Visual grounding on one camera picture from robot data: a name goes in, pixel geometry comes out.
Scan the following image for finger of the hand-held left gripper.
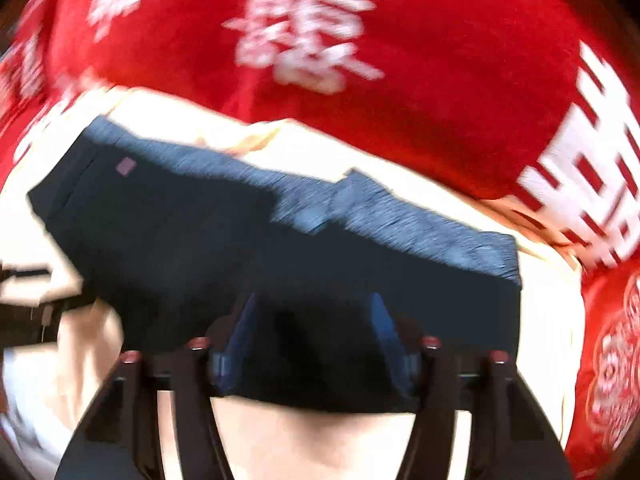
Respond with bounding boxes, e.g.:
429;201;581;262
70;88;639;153
0;266;53;283

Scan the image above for red embroidered pillow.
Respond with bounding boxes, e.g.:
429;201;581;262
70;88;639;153
565;257;640;480

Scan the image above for red printed blanket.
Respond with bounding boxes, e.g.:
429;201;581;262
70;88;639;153
0;0;640;271

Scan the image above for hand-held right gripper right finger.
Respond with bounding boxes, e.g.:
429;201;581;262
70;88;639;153
367;292;573;480

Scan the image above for black pants with blue stripe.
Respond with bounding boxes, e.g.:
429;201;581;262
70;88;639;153
27;115;523;416

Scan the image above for cream cushion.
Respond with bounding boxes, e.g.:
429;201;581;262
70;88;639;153
0;85;586;480

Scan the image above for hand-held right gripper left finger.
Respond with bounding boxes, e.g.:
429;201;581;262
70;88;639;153
55;292;261;480

